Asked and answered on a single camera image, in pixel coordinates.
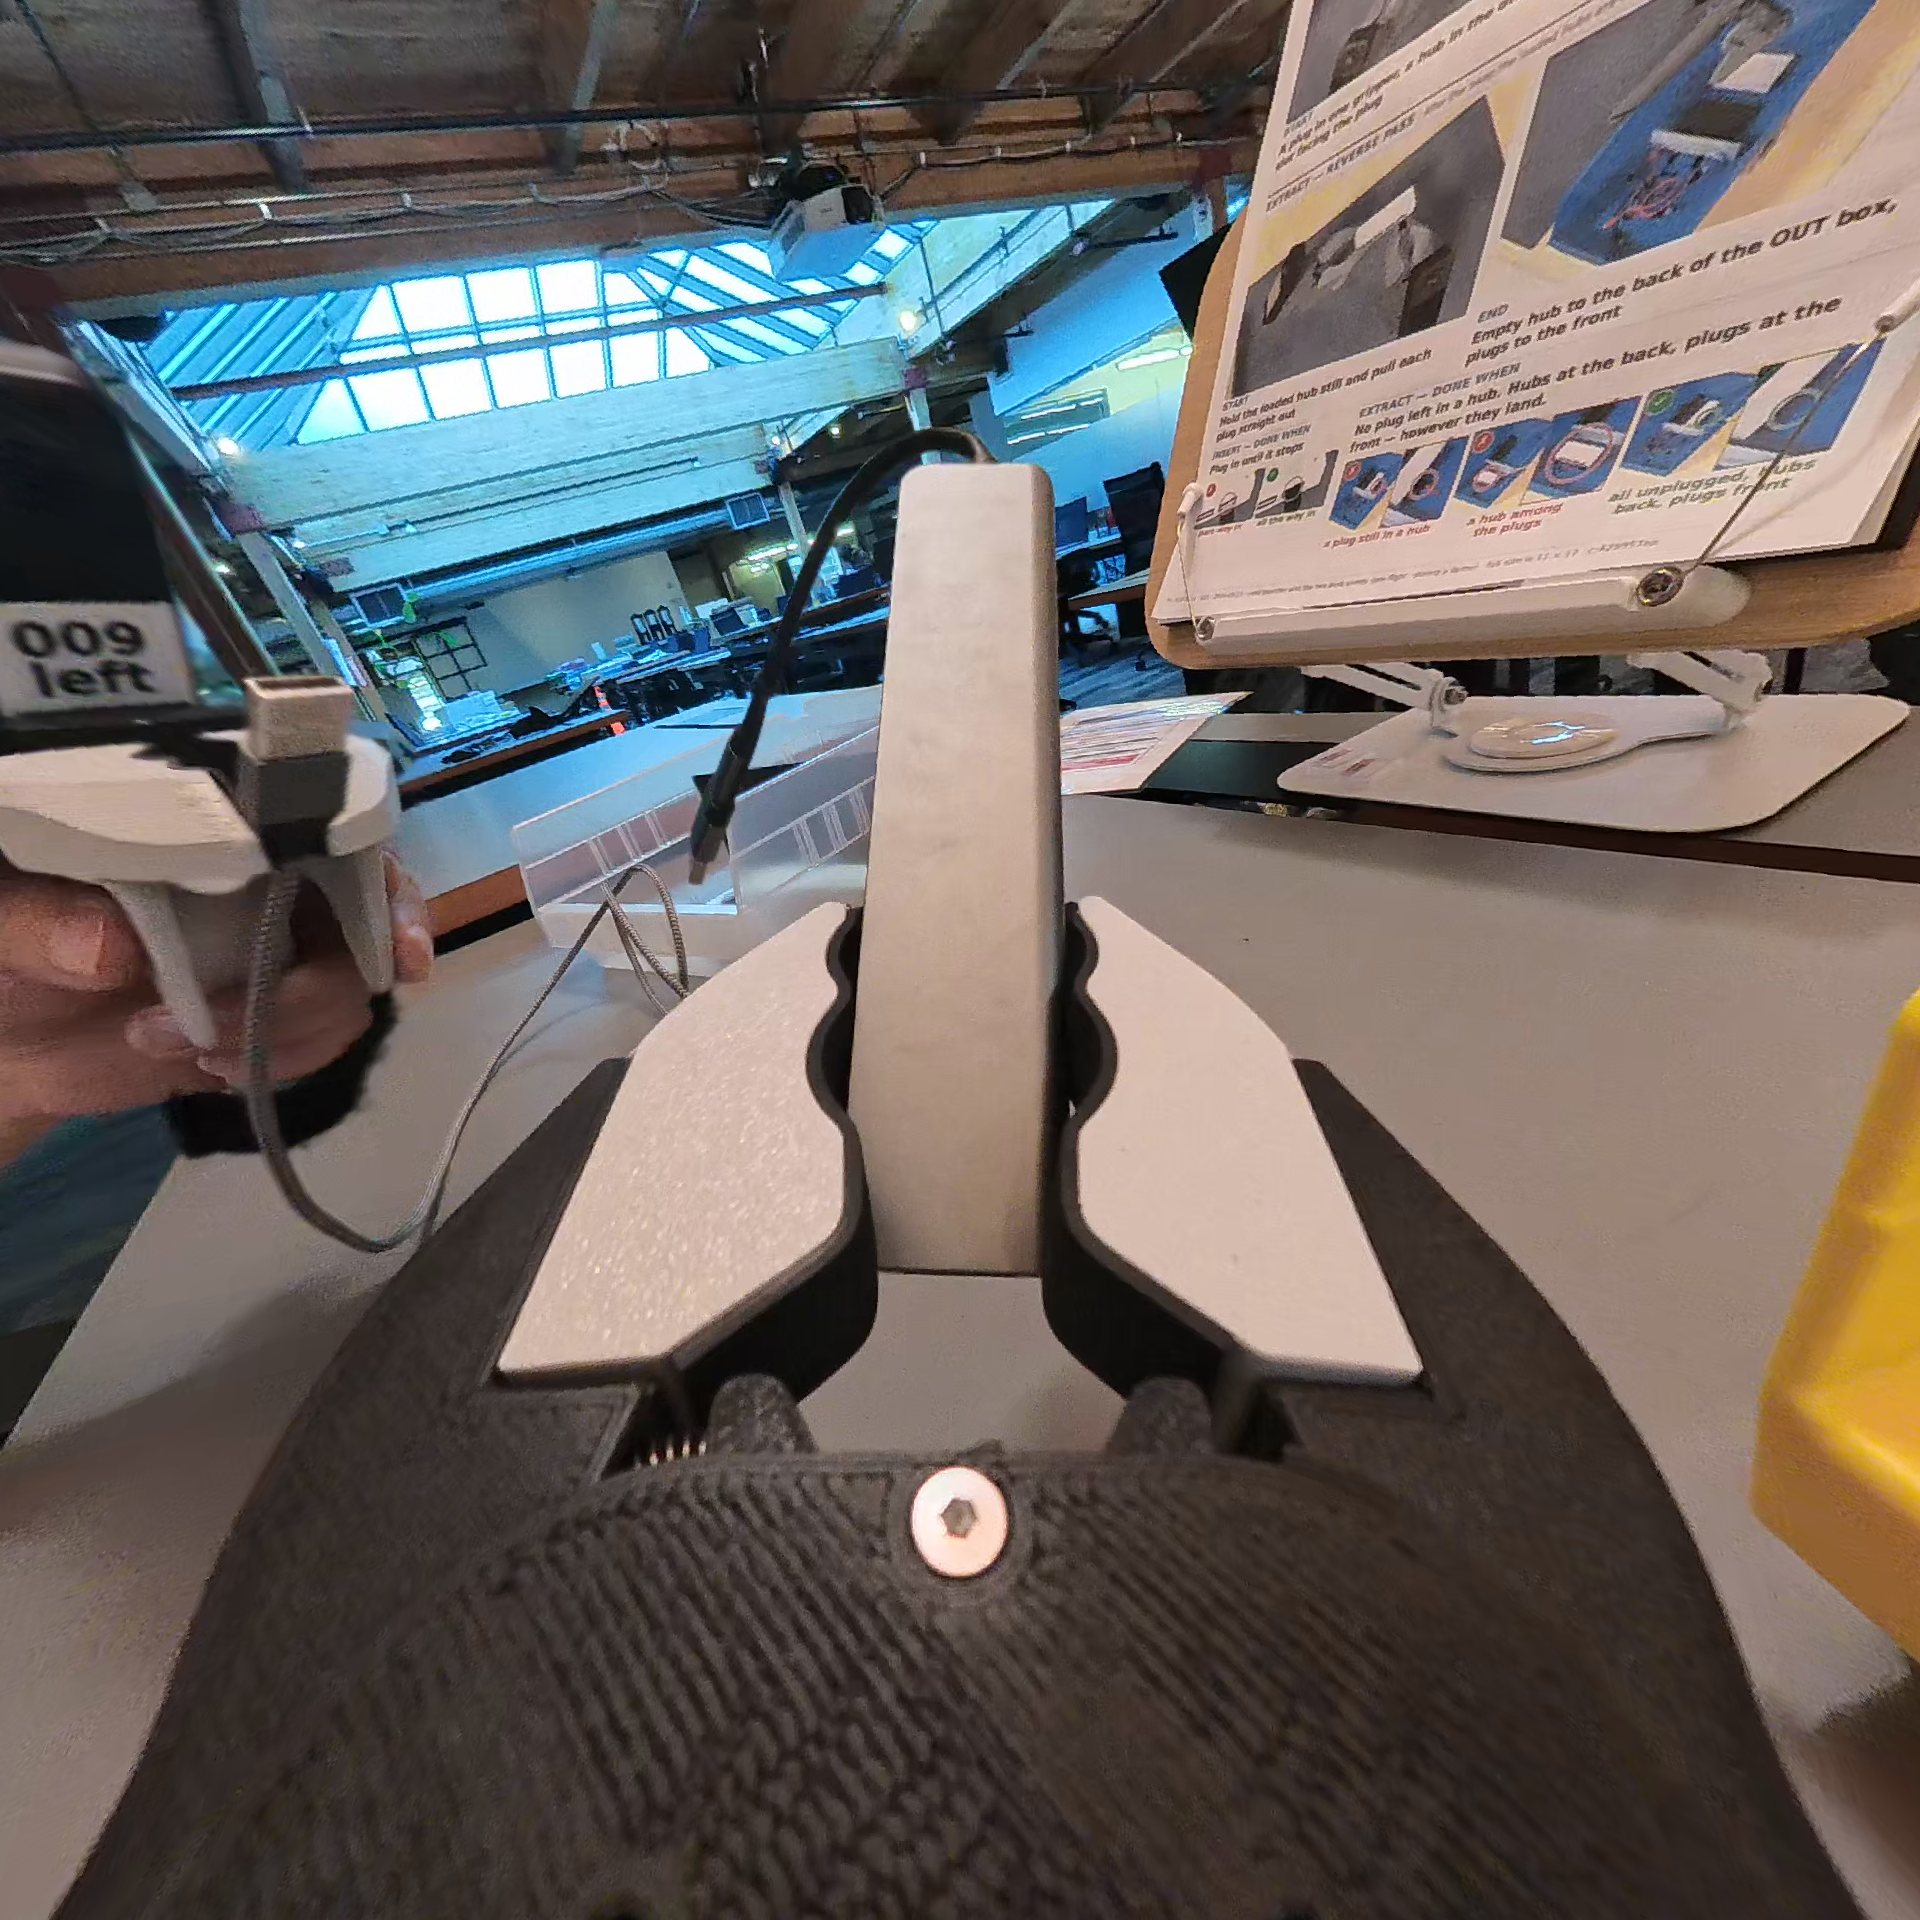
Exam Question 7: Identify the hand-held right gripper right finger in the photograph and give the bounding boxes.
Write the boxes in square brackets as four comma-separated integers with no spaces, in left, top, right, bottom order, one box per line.
[1041,896,1425,1433]

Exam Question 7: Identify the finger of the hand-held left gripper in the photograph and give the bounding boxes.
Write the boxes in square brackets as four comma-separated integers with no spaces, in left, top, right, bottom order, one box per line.
[320,738,407,993]
[0,738,274,1056]

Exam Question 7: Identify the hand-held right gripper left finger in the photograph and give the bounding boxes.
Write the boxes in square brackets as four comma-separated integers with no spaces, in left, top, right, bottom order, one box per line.
[496,901,881,1402]

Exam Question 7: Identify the grey braided usb cable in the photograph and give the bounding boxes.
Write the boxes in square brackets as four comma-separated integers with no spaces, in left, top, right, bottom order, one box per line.
[239,679,706,1255]

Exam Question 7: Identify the black hub cable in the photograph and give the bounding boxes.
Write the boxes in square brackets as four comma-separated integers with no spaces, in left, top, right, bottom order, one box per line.
[690,426,992,887]

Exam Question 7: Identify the grey usb hub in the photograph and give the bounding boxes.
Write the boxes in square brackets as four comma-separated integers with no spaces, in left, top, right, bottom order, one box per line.
[848,461,1070,1277]

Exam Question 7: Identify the person's left hand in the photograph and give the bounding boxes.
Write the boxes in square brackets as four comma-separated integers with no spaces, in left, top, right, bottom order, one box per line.
[0,854,437,1168]

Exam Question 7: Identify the clear plastic tray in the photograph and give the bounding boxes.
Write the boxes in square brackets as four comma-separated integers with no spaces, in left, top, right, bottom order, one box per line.
[511,727,887,961]

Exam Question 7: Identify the glass skylight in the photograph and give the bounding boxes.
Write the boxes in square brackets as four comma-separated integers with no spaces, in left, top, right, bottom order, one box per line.
[142,223,934,452]

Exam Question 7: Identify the paper with red label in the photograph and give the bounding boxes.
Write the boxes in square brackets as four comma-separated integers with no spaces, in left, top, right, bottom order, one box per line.
[1057,692,1248,797]

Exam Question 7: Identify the yellow plastic bin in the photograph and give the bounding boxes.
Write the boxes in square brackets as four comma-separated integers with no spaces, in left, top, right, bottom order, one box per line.
[1752,989,1920,1660]

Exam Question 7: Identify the ceiling projector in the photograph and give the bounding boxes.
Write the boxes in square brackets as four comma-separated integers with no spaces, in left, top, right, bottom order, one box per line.
[767,161,881,278]

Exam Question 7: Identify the printed instruction sheet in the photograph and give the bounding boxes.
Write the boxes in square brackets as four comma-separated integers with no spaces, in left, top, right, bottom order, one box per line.
[1184,0,1920,607]

